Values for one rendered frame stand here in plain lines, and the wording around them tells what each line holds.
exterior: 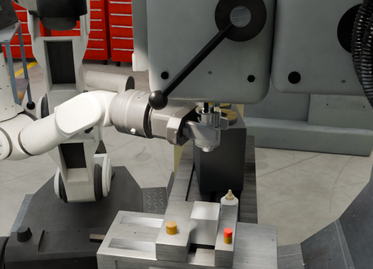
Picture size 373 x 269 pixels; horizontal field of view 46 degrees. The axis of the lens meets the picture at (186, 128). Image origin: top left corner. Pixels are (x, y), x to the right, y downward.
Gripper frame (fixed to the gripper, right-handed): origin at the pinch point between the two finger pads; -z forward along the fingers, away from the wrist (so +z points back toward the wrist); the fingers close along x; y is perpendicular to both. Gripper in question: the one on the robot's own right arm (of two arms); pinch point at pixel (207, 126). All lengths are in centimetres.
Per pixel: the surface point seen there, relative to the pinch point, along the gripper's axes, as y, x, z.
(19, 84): 96, 215, 267
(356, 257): 27.3, 10.1, -29.1
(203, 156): 21.0, 25.9, 11.0
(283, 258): 37.6, 16.0, -14.1
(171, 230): 19.5, -7.1, 3.9
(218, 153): 20.1, 27.7, 7.6
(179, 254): 22.8, -9.2, 1.3
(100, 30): 83, 386, 297
